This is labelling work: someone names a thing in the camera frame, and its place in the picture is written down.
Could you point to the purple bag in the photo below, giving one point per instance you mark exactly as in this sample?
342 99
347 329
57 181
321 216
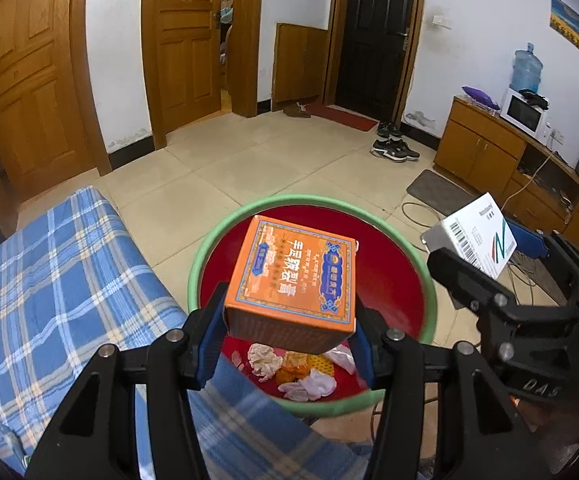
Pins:
479 95

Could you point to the white microwave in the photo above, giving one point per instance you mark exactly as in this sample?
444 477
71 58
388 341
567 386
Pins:
519 112

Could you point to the dark shoe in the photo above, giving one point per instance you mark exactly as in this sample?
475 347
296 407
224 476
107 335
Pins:
396 129
382 131

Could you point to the red basin with green rim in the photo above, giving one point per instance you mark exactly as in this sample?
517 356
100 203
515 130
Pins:
394 270

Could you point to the black bundle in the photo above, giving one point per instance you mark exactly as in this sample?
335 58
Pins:
534 96

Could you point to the orange paper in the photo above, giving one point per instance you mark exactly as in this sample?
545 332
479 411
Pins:
297 367

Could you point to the wooden cabinet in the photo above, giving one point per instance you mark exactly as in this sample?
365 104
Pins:
474 145

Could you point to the white wall socket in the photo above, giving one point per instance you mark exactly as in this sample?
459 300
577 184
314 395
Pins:
555 136

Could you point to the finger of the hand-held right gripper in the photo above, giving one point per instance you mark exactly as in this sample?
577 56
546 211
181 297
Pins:
464 280
527 239

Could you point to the blue water bottle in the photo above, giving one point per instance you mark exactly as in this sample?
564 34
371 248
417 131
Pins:
527 70

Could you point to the black sneaker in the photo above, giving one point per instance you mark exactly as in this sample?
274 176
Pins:
384 151
407 152

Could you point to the blue landscape wall poster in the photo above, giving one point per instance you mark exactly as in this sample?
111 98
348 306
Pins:
572 27

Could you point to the white wall switch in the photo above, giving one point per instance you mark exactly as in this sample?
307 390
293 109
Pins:
441 20

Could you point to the blue plaid bed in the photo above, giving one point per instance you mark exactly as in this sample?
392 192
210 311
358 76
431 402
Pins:
69 270

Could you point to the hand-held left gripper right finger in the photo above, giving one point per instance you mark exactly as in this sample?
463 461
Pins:
368 357

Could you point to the grey floor mat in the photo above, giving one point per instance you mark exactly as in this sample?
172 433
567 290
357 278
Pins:
439 192

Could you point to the black entrance door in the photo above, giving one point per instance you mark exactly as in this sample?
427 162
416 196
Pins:
374 35

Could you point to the orange printed box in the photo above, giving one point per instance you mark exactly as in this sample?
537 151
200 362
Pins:
289 265

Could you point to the wooden wall panel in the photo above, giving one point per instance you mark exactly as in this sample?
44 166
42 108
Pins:
299 65

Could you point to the brown slipper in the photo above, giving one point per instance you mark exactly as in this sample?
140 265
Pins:
297 110

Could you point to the white box with striped logo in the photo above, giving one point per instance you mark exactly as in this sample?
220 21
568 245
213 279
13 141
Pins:
484 240

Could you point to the wooden panel door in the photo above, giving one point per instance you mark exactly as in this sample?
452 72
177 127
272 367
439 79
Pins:
184 50
29 70

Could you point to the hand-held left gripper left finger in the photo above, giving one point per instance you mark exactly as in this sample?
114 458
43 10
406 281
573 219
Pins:
209 332

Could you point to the red door mat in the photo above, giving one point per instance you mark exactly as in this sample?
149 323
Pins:
347 116

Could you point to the white tissue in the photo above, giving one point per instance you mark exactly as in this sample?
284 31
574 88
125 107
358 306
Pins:
317 386

